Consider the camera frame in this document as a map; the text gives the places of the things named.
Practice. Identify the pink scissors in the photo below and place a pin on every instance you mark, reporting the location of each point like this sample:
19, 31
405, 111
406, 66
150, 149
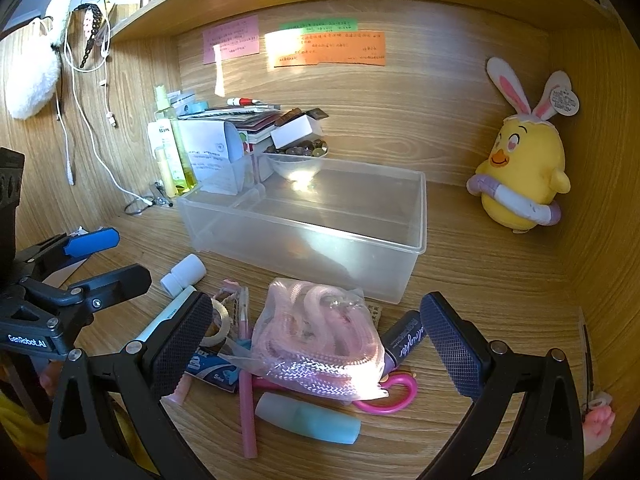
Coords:
407, 395

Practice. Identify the small white cardboard box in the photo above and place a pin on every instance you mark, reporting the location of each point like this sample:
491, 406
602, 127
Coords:
295, 132

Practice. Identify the white green-label tube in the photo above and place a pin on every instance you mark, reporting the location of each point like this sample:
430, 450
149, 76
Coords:
162, 155

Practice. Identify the yellow bunny plush toy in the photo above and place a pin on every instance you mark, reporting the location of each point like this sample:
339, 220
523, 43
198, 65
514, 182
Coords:
525, 170

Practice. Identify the metal clip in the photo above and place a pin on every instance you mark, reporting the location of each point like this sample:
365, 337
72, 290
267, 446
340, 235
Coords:
161, 196

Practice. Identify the small white bottle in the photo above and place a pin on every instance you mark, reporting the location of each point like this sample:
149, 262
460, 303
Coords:
182, 274

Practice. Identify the yellow cloth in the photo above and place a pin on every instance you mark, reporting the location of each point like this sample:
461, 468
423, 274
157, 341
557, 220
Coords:
131, 432

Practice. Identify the pink cat paw toy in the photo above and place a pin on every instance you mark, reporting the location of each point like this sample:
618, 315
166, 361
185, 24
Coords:
597, 422

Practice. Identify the white printed paper box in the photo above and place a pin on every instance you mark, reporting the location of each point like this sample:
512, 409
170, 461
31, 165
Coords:
210, 155

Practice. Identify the pink stick pen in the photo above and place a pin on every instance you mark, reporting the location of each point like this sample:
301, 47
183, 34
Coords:
248, 420

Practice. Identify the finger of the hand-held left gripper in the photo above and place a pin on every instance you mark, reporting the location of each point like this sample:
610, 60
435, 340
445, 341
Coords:
117, 282
92, 242

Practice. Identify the pale green white tube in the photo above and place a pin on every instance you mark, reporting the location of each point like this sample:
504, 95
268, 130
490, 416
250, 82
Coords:
162, 312

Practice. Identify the orange sticky note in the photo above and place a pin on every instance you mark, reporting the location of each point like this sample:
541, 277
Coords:
330, 49

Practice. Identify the thin pink pen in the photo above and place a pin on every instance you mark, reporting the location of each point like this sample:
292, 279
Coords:
244, 310

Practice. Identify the red and white tube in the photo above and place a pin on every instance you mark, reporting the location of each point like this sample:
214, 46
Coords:
245, 102

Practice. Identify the yellow oil spray bottle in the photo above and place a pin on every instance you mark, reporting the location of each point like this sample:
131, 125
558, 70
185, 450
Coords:
176, 140

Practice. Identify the pink sticky note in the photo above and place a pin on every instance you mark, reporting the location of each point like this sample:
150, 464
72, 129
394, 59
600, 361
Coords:
231, 40

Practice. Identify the clear plastic storage box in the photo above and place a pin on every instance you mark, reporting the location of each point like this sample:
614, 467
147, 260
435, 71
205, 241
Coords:
320, 230

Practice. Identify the teal and white silicone case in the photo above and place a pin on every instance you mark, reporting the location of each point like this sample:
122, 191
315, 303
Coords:
310, 417

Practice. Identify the printed beige eraser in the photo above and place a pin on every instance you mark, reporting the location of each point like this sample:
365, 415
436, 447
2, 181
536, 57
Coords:
374, 316

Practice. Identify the green sticky note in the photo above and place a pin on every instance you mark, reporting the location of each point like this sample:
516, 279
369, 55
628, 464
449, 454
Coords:
320, 24

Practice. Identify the blue packet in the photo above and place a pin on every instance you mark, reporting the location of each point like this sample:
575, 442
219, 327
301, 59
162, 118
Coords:
215, 367

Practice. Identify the glass bowl of stones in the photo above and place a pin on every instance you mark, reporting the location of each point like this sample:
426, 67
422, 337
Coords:
297, 162

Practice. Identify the white fluffy plush item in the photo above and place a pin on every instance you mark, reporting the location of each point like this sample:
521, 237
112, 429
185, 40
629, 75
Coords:
35, 70

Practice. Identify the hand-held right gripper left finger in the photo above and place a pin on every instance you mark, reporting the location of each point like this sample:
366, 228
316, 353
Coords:
180, 347

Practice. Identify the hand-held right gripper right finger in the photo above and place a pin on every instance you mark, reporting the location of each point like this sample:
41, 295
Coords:
450, 350

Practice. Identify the stack of books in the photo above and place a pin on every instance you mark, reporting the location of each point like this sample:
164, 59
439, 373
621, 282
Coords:
255, 127

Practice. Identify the purple marker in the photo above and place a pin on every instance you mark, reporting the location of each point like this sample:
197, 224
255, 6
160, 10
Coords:
404, 340

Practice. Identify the dark brown wallet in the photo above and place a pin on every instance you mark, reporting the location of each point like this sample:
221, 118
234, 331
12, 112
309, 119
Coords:
300, 114

